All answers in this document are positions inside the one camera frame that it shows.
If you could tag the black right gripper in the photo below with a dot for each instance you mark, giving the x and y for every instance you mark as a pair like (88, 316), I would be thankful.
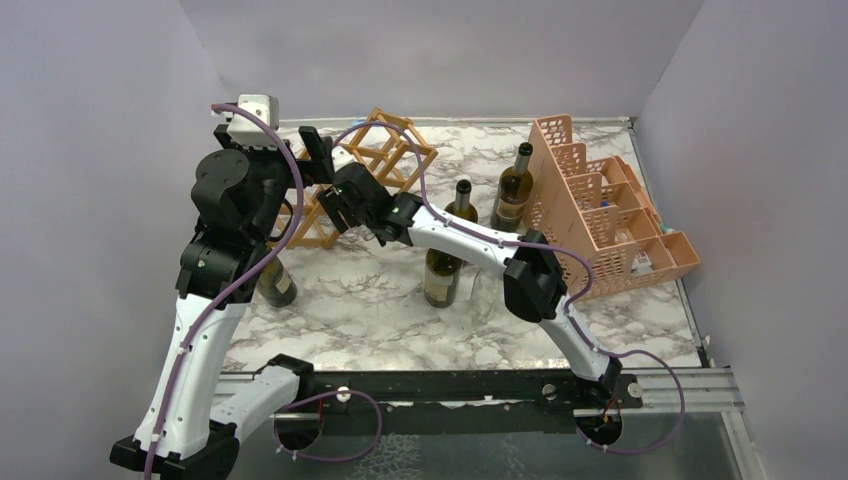
(305, 166)

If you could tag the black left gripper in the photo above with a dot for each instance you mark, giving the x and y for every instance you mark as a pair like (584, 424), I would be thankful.
(357, 197)

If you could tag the wooden wine rack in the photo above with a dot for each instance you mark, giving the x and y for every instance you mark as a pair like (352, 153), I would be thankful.
(392, 149)

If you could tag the dark green wine bottle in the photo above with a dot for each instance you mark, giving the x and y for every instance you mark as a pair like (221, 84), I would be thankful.
(441, 278)

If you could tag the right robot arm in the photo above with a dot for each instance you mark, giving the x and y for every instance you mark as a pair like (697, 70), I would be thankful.
(534, 290)

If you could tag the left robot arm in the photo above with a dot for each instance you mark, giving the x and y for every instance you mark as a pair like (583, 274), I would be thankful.
(238, 192)

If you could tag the dark wine bottle at left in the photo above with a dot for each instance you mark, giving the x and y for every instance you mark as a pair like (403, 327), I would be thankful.
(276, 285)

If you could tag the green wine bottle silver neck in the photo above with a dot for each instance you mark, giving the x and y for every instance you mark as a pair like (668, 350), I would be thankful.
(514, 188)

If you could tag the pink plastic organizer rack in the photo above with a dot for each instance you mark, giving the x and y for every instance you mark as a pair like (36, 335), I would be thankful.
(601, 213)

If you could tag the clear glass jug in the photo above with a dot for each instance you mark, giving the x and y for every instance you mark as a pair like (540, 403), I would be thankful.
(486, 297)

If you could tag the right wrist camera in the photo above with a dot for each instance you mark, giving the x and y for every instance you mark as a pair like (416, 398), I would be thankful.
(250, 119)

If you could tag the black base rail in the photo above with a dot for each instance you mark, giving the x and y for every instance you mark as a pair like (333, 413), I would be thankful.
(448, 402)

